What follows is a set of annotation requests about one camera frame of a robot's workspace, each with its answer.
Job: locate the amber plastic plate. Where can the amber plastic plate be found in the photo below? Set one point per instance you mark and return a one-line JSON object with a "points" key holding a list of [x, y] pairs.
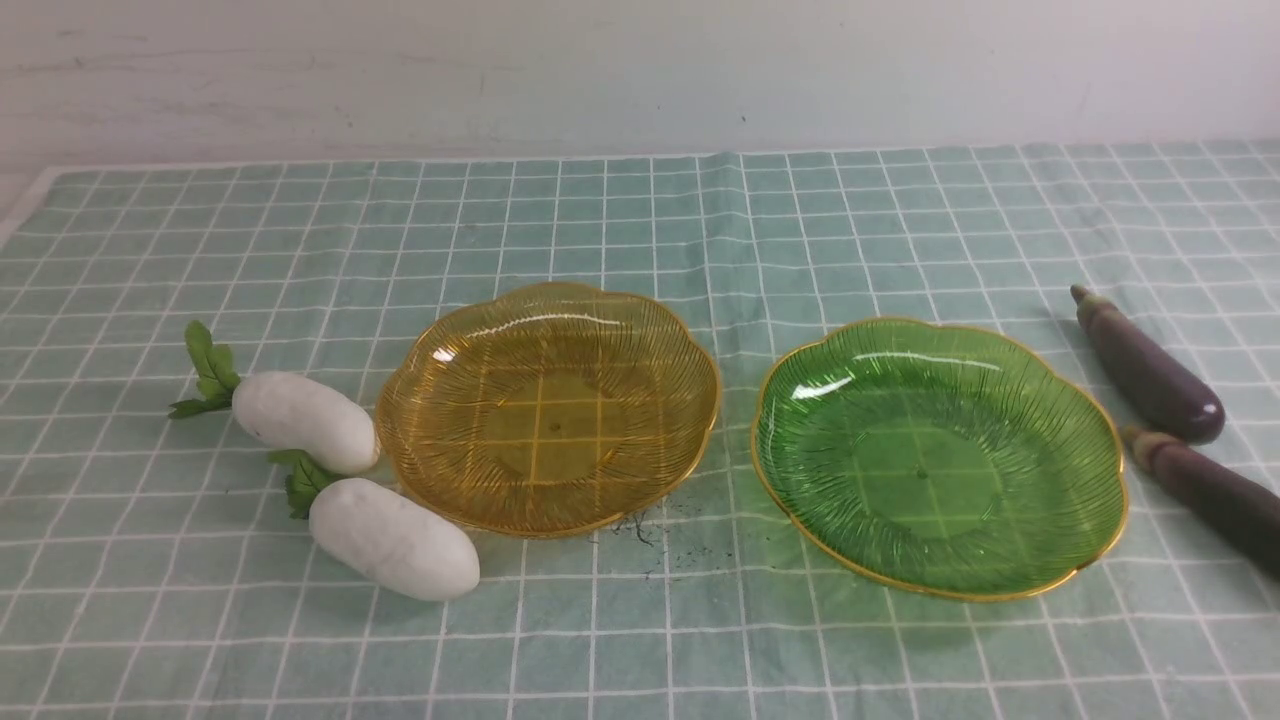
{"points": [[550, 411]]}

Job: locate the white radish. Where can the white radish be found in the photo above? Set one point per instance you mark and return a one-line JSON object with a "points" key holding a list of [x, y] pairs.
{"points": [[284, 410], [385, 537]]}

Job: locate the green plastic plate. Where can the green plastic plate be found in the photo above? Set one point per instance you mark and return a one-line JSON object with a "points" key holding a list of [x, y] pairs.
{"points": [[940, 459]]}

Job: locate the green checkered tablecloth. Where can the green checkered tablecloth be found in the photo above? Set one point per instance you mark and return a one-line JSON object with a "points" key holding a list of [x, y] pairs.
{"points": [[151, 569]]}

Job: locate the purple eggplant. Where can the purple eggplant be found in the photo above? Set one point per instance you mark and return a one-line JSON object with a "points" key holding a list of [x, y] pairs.
{"points": [[1243, 513], [1161, 390]]}

